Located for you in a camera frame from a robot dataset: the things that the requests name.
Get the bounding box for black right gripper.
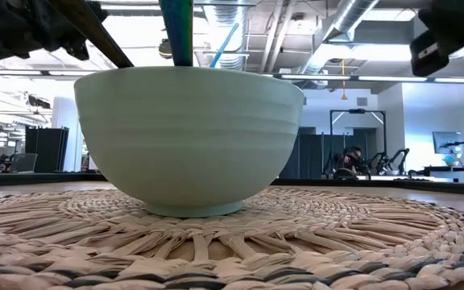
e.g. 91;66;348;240
409;0;464;78

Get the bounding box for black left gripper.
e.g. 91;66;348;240
0;0;110;68

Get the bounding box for dark metal fork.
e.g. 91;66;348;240
48;0;135;69

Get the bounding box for teal handled spoon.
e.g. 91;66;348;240
158;0;195;68

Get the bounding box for light blue drinking straw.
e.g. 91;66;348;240
209;22;242;69

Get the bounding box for pale green ceramic bowl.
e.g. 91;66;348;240
73;66;305;219

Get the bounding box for long ceiling light strip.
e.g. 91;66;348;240
0;68;464;84

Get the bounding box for black round ceiling device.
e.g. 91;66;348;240
158;38;172;60

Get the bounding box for background computer monitor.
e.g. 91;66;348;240
432;130;464;155

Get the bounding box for black partition cabinet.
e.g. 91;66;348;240
25;127;70;173

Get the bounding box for person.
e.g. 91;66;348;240
338;145;364;179

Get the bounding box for round woven straw placemat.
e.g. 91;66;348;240
0;186;464;290

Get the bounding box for slanted silver ceiling duct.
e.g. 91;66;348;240
296;0;381;90

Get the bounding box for black gantry frame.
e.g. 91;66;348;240
329;108;387;155

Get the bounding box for silver spiral ceiling duct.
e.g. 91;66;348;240
193;0;250;70

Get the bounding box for dark partition wall panels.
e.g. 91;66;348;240
279;126;378;180

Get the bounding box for black aluminium table frame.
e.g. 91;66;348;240
0;172;464;197

